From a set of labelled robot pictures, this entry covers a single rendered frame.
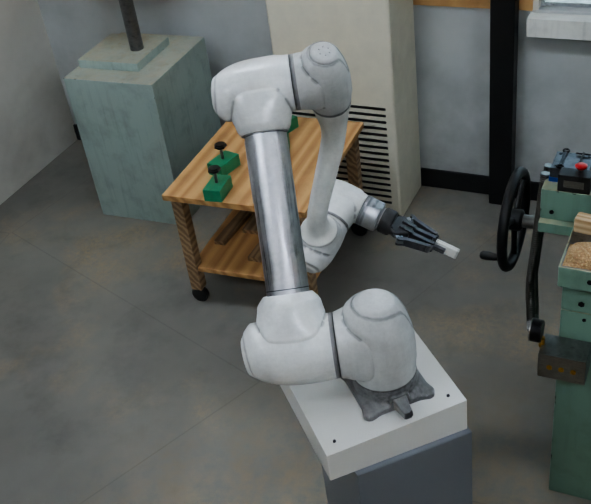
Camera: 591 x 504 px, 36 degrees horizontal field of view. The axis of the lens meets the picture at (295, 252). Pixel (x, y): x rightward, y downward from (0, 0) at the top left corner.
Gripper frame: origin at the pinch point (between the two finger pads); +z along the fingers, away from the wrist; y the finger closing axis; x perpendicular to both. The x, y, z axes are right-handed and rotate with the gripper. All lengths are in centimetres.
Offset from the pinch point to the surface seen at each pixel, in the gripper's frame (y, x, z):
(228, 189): 37, 50, -81
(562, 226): -1.3, -24.5, 24.5
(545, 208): 0.7, -26.0, 18.7
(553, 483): -15, 52, 58
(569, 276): -22.3, -27.5, 29.7
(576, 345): -17.6, -4.1, 40.8
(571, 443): -15, 33, 55
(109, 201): 76, 125, -152
